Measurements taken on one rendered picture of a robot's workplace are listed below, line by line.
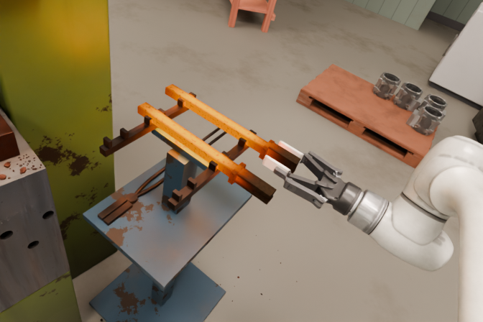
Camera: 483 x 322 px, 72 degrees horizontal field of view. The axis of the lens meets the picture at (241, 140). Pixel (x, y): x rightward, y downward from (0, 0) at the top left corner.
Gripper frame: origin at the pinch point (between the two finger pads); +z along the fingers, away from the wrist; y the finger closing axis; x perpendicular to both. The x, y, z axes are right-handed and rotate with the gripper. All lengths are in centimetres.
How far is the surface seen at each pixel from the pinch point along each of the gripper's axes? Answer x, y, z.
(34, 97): 0, -28, 54
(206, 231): -26.2, -13.6, 8.0
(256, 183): 1.4, -13.0, -0.3
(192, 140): 0.9, -12.6, 18.6
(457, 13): -72, 621, -36
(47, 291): -50, -45, 37
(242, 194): -26.3, 4.8, 7.9
